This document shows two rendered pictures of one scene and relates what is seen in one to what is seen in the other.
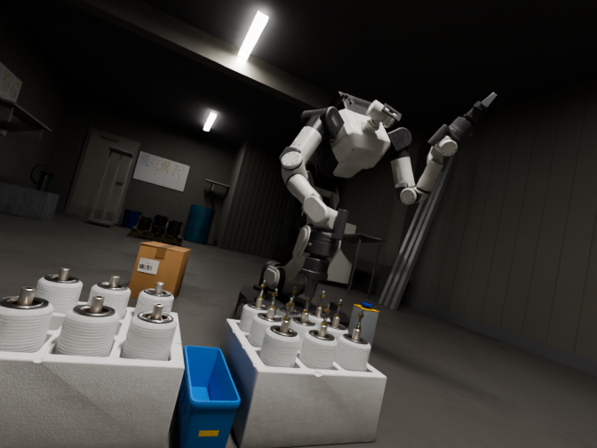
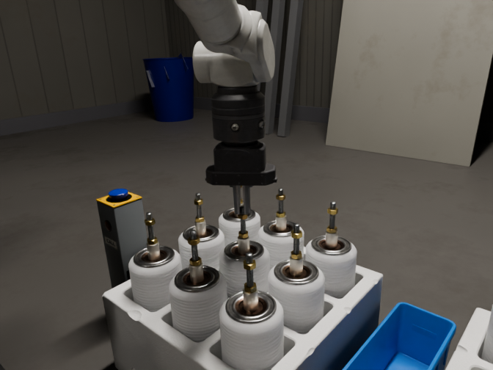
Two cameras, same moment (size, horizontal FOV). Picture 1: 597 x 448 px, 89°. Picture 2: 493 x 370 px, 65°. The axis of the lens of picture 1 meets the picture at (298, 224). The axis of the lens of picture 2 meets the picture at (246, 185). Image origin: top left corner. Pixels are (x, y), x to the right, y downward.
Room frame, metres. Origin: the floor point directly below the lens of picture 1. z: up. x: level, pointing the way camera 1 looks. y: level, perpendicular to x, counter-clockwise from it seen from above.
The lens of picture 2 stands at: (1.24, 0.51, 0.62)
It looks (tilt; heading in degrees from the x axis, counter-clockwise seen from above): 20 degrees down; 245
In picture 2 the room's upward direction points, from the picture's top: 2 degrees counter-clockwise
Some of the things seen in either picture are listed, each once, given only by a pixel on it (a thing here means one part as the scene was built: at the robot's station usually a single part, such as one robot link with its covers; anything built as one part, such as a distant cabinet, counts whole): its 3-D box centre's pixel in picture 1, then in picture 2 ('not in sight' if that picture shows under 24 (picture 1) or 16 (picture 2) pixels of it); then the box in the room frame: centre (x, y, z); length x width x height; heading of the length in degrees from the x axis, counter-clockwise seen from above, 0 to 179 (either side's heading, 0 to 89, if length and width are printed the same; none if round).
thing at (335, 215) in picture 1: (330, 226); (234, 76); (0.98, -0.10, 0.57); 0.11 x 0.11 x 0.11; 51
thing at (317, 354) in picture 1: (314, 368); (281, 266); (0.87, -0.14, 0.16); 0.10 x 0.10 x 0.18
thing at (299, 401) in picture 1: (291, 373); (246, 321); (0.98, -0.09, 0.09); 0.39 x 0.39 x 0.18; 24
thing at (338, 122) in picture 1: (321, 124); not in sight; (1.24, 0.00, 1.00); 0.15 x 0.13 x 0.11; 47
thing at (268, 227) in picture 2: (321, 335); (281, 228); (0.87, -0.14, 0.25); 0.08 x 0.08 x 0.01
